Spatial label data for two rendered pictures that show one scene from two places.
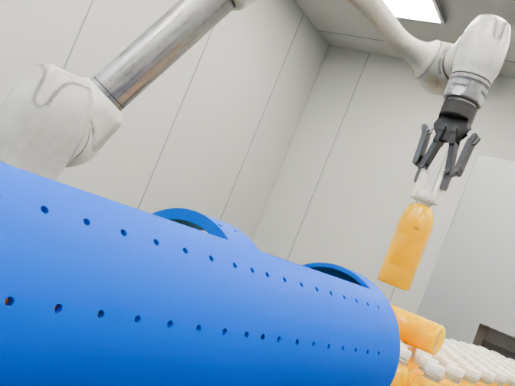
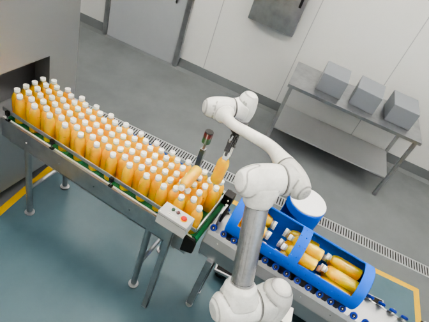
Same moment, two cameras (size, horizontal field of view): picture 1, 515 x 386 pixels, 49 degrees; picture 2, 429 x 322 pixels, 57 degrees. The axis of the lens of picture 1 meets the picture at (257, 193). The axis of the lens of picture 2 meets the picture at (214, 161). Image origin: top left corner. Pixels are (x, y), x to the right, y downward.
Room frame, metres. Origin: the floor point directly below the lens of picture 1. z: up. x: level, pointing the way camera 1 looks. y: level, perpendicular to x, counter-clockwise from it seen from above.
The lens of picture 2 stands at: (2.07, 1.23, 2.86)
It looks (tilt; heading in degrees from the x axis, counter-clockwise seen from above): 40 degrees down; 244
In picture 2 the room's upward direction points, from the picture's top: 22 degrees clockwise
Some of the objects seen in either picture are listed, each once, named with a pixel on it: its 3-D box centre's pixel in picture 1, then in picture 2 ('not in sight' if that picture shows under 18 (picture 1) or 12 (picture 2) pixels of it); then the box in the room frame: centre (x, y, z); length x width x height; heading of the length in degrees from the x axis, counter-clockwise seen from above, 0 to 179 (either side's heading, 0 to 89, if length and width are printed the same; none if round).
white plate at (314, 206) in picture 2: not in sight; (308, 201); (0.46, -0.40, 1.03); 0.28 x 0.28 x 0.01
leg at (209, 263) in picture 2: not in sight; (198, 283); (1.13, -0.18, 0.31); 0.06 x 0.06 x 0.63; 50
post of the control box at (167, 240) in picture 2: not in sight; (157, 269); (1.48, -0.19, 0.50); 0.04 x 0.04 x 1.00; 50
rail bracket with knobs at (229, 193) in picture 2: not in sight; (228, 199); (1.04, -0.46, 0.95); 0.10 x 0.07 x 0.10; 50
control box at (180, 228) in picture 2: not in sight; (174, 220); (1.48, -0.19, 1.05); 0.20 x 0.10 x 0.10; 140
